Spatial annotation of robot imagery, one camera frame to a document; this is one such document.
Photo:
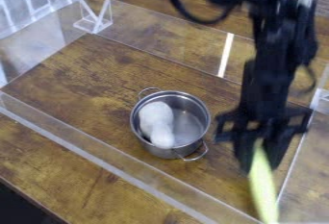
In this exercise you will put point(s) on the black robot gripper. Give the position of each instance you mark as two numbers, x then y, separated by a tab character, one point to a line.
263	116

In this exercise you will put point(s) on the stainless steel pot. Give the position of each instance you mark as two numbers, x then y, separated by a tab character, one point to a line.
192	124

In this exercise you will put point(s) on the white cloth in pot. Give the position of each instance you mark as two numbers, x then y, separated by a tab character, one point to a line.
157	124

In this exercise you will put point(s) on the clear acrylic triangle stand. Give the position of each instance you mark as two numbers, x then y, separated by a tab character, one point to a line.
93	23

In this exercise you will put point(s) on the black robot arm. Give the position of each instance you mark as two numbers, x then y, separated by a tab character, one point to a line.
285	45

